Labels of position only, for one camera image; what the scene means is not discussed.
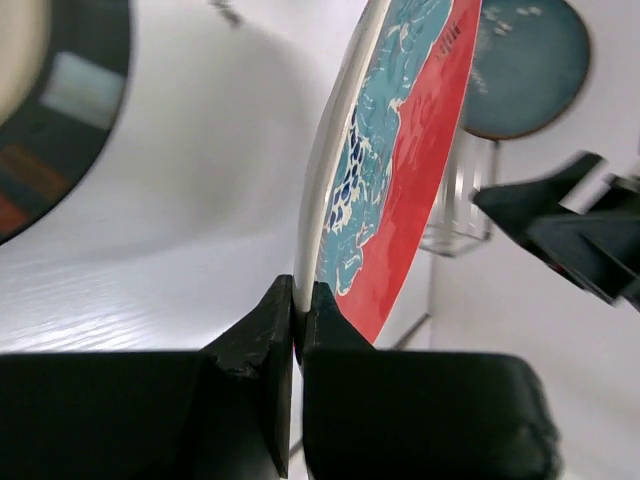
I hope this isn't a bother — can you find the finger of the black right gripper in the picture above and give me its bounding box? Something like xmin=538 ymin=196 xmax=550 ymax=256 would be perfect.
xmin=472 ymin=152 xmax=639 ymax=308

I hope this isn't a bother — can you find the brown striped rim plate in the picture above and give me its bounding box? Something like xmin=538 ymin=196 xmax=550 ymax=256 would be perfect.
xmin=1 ymin=1 xmax=132 ymax=242

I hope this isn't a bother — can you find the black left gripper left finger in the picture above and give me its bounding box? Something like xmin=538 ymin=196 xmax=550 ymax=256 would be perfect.
xmin=1 ymin=275 xmax=293 ymax=479

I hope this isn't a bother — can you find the metal wire dish rack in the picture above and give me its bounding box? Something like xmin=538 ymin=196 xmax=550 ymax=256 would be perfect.
xmin=375 ymin=131 xmax=501 ymax=350

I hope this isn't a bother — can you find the dark teal blossom plate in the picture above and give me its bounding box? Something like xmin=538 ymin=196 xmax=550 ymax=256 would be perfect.
xmin=464 ymin=1 xmax=592 ymax=140

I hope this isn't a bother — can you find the red teal flower plate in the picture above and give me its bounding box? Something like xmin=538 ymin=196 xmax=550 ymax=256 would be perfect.
xmin=292 ymin=1 xmax=481 ymax=342

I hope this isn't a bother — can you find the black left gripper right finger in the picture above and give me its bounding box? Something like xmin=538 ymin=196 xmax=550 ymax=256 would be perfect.
xmin=302 ymin=283 xmax=562 ymax=479

